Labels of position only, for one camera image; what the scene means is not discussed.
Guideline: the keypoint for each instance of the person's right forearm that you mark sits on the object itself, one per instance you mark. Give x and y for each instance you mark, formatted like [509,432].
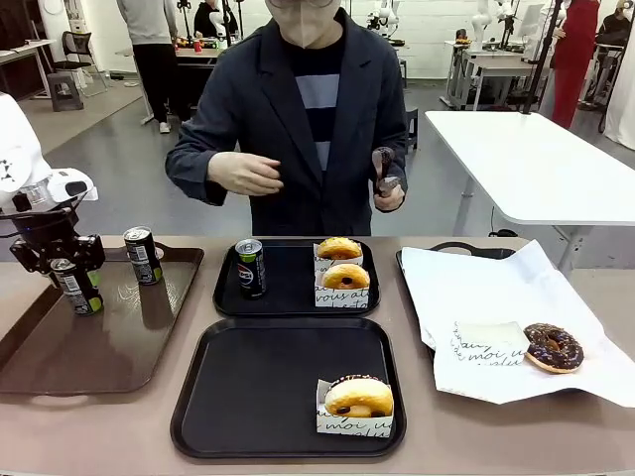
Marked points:
[193,158]

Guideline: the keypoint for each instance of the grey background table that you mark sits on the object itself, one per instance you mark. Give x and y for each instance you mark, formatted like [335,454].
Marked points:
[198,53]

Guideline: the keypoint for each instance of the light wooden desk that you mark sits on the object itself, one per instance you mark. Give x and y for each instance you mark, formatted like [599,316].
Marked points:
[20,49]

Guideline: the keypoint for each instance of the brown plastic tray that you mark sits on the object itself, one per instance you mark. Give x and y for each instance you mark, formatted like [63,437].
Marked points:
[124,337]

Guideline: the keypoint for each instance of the black stool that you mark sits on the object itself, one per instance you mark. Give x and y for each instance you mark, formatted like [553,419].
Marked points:
[413,124]

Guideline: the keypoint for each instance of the black green Pepsi can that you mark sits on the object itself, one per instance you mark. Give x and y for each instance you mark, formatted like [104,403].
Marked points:
[250,277]
[144,258]
[74,292]

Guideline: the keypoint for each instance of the black serving tongs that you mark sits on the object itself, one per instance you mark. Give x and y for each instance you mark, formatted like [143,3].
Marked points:
[383,158]

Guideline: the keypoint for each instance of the person's left hand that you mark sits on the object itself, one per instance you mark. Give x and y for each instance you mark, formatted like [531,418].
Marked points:
[389,198]

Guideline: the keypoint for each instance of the person's left forearm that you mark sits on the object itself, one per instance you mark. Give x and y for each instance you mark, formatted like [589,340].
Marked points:
[401,158]

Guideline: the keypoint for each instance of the black tripod pole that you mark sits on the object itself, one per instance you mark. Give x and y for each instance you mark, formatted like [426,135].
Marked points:
[543,54]

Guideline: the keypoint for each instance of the person in red clothes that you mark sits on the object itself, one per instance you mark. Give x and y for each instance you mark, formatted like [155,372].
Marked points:
[570,74]

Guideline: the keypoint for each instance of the red cup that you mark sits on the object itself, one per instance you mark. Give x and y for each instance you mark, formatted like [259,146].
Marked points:
[198,46]

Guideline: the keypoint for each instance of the flat printed paper donut box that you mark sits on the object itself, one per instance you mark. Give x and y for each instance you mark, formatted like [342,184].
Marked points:
[491,342]

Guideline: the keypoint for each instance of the chocolate sprinkled donut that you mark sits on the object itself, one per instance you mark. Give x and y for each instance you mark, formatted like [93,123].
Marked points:
[570,354]

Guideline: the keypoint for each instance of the person in grey hoodie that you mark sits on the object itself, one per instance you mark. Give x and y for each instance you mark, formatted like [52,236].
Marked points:
[154,74]

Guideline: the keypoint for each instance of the person in dark blazer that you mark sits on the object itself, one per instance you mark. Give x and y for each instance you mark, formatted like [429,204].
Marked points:
[268,124]

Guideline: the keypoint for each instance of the small black serving tray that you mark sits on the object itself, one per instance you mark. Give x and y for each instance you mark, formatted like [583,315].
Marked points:
[288,277]

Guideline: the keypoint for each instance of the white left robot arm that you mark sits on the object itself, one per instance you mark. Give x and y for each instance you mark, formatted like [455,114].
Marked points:
[15,139]

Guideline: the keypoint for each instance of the seated person in dark top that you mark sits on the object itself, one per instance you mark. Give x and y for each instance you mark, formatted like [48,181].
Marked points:
[615,27]

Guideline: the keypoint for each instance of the grey step stool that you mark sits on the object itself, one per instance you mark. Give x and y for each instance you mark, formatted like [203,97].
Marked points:
[64,79]

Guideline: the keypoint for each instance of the seated person in black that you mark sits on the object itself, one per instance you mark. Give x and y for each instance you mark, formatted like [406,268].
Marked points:
[206,20]

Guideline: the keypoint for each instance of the white folding table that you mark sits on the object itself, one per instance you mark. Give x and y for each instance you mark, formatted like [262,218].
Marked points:
[521,158]

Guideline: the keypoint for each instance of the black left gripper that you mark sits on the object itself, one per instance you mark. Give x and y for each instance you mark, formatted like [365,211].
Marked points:
[47,233]

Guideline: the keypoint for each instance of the white background workbench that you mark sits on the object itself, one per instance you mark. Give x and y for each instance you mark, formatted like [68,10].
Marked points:
[496,64]

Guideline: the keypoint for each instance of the black tray under paper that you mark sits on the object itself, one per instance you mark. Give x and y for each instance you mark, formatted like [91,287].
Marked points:
[471,246]

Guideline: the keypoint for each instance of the black office chair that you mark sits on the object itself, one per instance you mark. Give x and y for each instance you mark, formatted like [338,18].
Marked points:
[77,44]

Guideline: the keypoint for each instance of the person's right hand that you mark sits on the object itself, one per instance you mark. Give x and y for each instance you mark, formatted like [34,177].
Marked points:
[243,173]

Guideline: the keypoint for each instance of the white paper sheet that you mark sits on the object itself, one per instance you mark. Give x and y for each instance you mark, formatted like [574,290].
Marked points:
[496,287]

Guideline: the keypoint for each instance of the glazed plain donut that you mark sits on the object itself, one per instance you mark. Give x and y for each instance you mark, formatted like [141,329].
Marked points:
[357,394]
[337,247]
[335,275]

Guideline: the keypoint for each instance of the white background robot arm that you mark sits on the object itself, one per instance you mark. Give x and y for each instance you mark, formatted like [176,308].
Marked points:
[387,12]
[478,25]

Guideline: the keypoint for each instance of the large black serving tray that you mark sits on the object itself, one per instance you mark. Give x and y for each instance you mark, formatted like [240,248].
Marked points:
[258,387]

